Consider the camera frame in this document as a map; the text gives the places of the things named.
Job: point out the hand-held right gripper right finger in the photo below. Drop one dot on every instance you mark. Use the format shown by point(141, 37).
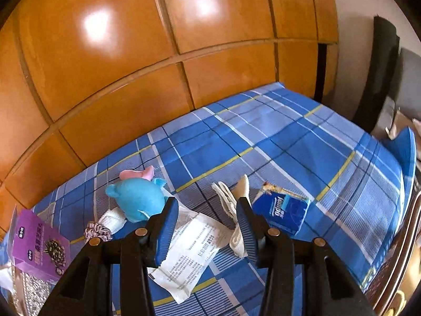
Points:
point(246, 230)

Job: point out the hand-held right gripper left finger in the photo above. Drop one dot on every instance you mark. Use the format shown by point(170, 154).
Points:
point(164, 233)

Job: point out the white printed packet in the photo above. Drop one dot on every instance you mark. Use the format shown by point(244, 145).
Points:
point(190, 247)

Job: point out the beige socks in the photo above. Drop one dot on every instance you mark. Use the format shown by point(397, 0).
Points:
point(227, 200)

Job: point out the blue tissue pack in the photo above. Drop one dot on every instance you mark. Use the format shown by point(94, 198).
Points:
point(283, 210)

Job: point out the purple carton box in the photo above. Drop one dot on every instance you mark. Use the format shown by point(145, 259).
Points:
point(29, 243)

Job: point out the blue plush toy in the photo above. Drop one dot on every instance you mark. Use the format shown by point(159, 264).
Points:
point(138, 200)

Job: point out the brown satin scrunchie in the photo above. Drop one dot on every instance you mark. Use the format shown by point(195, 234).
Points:
point(97, 232)

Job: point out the blue plaid tablecloth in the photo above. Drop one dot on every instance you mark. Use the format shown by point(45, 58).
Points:
point(296, 144)

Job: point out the silver ornate tissue box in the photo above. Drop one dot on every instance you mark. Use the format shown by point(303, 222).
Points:
point(33, 289)

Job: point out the white tissue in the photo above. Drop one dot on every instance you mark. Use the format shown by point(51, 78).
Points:
point(5, 278)

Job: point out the wooden wardrobe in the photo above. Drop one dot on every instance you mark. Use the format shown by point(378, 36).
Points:
point(131, 56)

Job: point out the dark upright panel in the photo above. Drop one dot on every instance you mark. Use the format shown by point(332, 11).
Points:
point(378, 72)

